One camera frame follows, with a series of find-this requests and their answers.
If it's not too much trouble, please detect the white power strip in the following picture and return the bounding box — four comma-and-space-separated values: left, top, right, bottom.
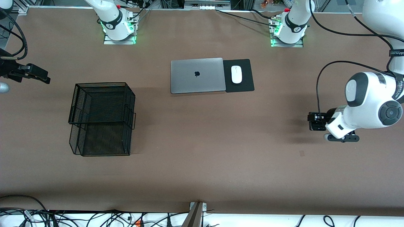
184, 0, 231, 10

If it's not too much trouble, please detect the black cable across table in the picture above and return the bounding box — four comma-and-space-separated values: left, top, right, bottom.
216, 9, 278, 28

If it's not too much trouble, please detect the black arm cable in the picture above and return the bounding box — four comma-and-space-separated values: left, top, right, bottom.
308, 0, 404, 115
0, 8, 28, 61

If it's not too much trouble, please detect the aluminium frame profile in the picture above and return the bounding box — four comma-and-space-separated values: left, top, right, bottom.
13, 0, 29, 15

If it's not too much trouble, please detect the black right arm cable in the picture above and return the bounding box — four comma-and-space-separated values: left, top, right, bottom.
0, 8, 28, 61

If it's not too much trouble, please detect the grey metal camera post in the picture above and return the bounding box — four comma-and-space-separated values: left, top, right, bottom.
182, 202, 207, 227

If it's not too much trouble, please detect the silver closed laptop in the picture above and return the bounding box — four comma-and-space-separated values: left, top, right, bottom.
170, 57, 226, 94

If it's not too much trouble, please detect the black mouse pad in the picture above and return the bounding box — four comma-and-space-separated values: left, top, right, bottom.
223, 59, 255, 93

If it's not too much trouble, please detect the white computer mouse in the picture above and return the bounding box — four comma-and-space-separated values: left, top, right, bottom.
231, 65, 243, 84

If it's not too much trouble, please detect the black two-tier mesh tray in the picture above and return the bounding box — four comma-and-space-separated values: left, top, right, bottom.
68, 82, 137, 157

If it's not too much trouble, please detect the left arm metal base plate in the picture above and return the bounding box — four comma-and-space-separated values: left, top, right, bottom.
270, 16, 304, 48

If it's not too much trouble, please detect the thick black cable loop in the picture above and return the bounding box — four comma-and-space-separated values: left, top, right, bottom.
0, 195, 48, 211

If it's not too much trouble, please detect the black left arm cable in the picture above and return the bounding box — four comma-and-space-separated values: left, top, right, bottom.
308, 0, 404, 115

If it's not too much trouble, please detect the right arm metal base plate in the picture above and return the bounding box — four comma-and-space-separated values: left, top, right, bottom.
104, 17, 137, 45

